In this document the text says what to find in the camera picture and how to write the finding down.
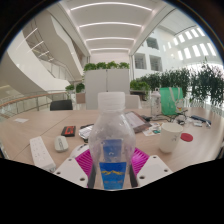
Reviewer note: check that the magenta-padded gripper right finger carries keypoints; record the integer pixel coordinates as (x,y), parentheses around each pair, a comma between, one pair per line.
(153,168)

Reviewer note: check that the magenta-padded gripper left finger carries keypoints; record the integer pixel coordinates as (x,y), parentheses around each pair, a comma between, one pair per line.
(70,170)

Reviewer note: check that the clear blue-labelled water bottle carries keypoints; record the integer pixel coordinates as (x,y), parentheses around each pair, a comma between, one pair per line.
(111,140)

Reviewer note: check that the white paper cup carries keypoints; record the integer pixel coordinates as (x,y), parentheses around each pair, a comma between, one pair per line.
(170,138)

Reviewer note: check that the small red black box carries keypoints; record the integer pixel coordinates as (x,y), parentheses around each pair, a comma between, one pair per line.
(68,131)

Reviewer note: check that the small white box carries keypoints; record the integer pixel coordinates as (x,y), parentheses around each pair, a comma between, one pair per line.
(85,132)

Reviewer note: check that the black notebook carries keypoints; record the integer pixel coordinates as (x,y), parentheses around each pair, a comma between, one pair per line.
(87,126)

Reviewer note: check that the black charger block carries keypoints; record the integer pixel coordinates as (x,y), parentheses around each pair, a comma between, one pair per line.
(146,118)

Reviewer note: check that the small clear plastic packet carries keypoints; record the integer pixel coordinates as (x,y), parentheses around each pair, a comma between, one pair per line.
(197,123)

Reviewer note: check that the clear lidded jar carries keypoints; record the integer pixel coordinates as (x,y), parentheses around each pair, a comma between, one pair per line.
(155,103)

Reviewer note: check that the black chair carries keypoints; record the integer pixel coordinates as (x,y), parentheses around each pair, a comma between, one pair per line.
(61,105)

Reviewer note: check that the green cartoon tote bag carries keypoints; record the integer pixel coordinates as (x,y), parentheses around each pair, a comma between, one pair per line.
(168,101)

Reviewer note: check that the white chair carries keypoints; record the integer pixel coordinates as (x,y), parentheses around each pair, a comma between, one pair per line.
(133,101)

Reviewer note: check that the white paper card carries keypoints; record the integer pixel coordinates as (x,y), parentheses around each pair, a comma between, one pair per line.
(21,120)

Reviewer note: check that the low planter box with plants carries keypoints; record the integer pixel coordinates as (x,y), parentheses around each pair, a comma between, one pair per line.
(79,93)

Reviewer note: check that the wood-topped glass railing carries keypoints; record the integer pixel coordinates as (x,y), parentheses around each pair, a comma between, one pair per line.
(26,101)

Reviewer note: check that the white cabinet topped with plants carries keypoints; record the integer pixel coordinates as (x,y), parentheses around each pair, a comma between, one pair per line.
(96,86)

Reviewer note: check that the row of green potted trees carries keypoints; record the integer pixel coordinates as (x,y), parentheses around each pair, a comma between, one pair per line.
(200,83)

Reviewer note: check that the ceiling light strips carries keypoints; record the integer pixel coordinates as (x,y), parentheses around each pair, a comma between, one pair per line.
(110,24)

